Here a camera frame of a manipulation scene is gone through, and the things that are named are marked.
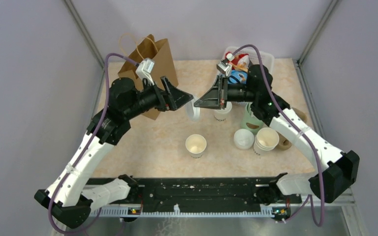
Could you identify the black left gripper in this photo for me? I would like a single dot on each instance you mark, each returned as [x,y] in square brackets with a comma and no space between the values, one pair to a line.
[176,97]

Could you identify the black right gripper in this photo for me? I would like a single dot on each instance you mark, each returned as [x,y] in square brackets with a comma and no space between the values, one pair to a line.
[212,99]

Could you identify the brown paper bag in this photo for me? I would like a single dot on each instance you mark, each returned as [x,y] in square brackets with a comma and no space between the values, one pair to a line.
[159,51]

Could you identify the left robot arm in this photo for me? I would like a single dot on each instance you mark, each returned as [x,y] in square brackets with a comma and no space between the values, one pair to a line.
[67,199]

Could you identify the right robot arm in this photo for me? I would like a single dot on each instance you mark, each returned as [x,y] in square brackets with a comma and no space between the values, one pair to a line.
[336,170]

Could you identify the blue snack packet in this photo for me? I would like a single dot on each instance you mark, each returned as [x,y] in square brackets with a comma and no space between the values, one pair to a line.
[237,77]

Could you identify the green straw holder cup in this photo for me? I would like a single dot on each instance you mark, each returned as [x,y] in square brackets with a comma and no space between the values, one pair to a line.
[250,121]

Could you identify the red snack packet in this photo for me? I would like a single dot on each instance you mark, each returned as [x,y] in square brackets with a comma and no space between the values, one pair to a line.
[239,62]

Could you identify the stack of white lids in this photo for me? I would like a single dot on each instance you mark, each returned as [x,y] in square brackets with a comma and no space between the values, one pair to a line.
[243,139]

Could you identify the white plastic basket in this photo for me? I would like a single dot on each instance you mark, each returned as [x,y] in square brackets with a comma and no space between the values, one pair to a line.
[260,57]

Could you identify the stack of paper cups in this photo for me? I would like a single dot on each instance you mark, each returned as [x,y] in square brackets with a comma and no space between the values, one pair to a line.
[265,140]

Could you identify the brown cardboard cup carrier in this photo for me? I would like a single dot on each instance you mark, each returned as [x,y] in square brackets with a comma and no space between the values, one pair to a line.
[285,142]

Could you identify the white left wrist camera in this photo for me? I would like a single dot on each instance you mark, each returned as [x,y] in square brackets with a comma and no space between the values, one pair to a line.
[144,70]

